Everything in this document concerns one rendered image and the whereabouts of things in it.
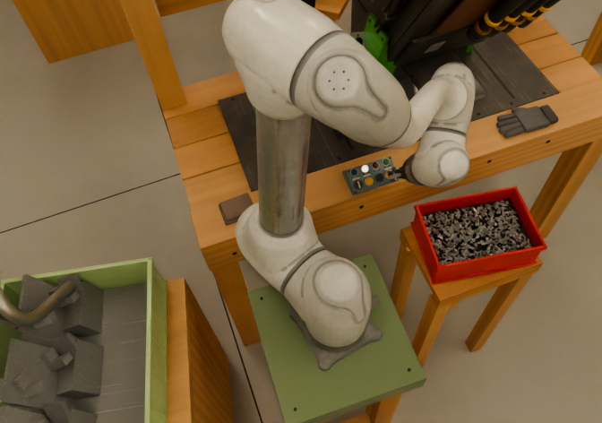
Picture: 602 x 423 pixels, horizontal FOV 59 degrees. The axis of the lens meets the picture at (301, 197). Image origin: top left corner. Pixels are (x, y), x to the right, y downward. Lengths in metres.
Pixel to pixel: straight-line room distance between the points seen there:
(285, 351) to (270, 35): 0.85
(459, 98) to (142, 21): 0.97
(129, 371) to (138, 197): 1.48
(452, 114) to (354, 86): 0.59
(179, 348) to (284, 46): 1.04
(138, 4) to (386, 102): 1.11
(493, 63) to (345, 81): 1.43
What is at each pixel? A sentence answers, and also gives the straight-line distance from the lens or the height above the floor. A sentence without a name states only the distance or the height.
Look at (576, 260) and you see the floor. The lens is 2.77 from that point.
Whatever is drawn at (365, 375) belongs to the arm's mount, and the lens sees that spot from 1.40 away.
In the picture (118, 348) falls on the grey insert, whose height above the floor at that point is 0.85.
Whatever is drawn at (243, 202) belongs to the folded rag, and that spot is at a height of 0.93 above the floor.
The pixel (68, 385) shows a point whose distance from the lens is 1.53.
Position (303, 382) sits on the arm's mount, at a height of 0.93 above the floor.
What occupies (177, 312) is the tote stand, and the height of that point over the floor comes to 0.79.
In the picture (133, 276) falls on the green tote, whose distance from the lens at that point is 1.63.
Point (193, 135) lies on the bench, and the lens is 1.88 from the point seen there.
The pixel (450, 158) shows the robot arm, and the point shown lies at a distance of 1.23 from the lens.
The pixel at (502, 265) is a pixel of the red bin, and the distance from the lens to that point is 1.66.
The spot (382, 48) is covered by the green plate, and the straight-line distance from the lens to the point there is 1.58.
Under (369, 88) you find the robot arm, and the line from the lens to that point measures 0.71.
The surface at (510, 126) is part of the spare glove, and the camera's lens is 1.87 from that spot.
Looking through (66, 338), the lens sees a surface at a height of 0.96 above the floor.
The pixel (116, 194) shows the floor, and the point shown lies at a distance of 2.96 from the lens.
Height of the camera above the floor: 2.27
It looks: 56 degrees down
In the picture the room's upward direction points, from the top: 6 degrees counter-clockwise
